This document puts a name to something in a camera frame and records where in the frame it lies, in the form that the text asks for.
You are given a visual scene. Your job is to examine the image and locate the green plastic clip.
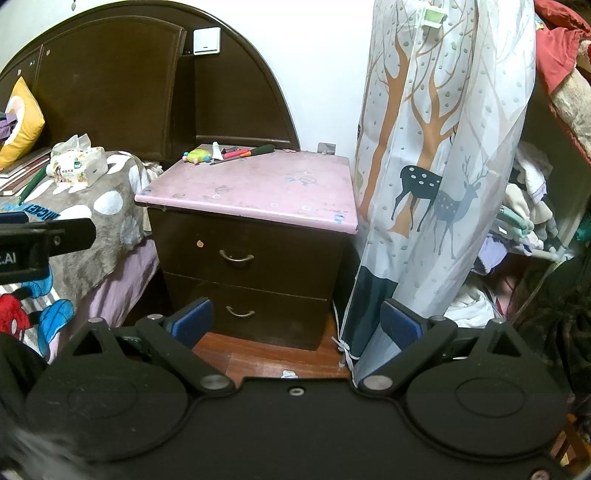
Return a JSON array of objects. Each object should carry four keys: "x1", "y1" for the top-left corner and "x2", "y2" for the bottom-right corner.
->
[{"x1": 422, "y1": 6, "x2": 447, "y2": 29}]

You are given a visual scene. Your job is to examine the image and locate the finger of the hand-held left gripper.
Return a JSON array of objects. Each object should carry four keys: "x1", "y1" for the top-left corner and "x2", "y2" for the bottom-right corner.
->
[{"x1": 28, "y1": 218, "x2": 97, "y2": 256}]

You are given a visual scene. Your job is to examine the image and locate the dark wooden headboard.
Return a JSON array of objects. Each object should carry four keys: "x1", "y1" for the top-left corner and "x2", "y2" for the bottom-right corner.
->
[{"x1": 0, "y1": 0, "x2": 302, "y2": 163}]

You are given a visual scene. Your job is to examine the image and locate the cartoon printed bedsheet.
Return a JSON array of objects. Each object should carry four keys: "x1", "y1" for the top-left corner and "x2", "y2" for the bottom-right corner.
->
[{"x1": 0, "y1": 277, "x2": 77, "y2": 358}]

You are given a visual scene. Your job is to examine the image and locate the white tissue pack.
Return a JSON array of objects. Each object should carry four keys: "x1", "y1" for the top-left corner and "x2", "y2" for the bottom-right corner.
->
[{"x1": 48, "y1": 134, "x2": 108, "y2": 188}]

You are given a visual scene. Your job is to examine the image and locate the white wall switch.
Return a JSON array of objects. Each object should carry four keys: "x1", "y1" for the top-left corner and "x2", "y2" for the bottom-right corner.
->
[{"x1": 193, "y1": 27, "x2": 223, "y2": 56}]

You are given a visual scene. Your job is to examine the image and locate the stack of books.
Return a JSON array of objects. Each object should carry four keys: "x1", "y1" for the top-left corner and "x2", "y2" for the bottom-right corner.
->
[{"x1": 0, "y1": 148, "x2": 54, "y2": 195}]

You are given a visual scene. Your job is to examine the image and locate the pile of clothes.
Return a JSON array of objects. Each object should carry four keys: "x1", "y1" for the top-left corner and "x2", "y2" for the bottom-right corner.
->
[{"x1": 450, "y1": 141, "x2": 570, "y2": 320}]

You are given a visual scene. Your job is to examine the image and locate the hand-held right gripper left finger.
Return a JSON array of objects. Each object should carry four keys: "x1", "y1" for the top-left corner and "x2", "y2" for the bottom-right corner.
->
[{"x1": 69, "y1": 298, "x2": 236, "y2": 397}]

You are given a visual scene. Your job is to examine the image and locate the red cloth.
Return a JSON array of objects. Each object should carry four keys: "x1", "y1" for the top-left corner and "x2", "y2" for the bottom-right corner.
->
[{"x1": 533, "y1": 0, "x2": 591, "y2": 93}]

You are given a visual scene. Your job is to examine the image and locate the yellow pillow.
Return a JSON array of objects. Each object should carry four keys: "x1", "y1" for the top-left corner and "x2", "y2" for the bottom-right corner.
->
[{"x1": 0, "y1": 76, "x2": 46, "y2": 171}]

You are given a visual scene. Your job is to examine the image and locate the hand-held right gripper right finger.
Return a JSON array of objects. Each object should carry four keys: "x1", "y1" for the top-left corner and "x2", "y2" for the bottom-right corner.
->
[{"x1": 358, "y1": 299, "x2": 536, "y2": 397}]

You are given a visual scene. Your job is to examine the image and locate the deer print wardrobe cover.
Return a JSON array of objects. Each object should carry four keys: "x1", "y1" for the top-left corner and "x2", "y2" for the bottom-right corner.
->
[{"x1": 339, "y1": 0, "x2": 539, "y2": 387}]

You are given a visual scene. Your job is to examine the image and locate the green-handled screwdriver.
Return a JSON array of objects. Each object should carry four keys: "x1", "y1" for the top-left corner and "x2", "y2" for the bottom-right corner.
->
[{"x1": 210, "y1": 144, "x2": 276, "y2": 166}]

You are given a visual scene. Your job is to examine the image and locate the beige floral blanket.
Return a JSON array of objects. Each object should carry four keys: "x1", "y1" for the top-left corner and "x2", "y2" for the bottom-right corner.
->
[{"x1": 549, "y1": 69, "x2": 591, "y2": 163}]

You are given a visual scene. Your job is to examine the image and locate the purple bed skirt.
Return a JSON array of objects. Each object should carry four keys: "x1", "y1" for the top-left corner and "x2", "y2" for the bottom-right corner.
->
[{"x1": 46, "y1": 240, "x2": 160, "y2": 365}]

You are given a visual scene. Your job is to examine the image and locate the dark wooden drawer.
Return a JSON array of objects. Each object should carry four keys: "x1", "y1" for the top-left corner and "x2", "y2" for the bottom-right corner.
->
[
  {"x1": 164, "y1": 272, "x2": 333, "y2": 352},
  {"x1": 150, "y1": 208, "x2": 345, "y2": 302}
]

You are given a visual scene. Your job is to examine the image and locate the grey white-spotted blanket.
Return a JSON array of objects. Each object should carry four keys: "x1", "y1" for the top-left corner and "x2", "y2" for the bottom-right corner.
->
[{"x1": 0, "y1": 150, "x2": 154, "y2": 296}]

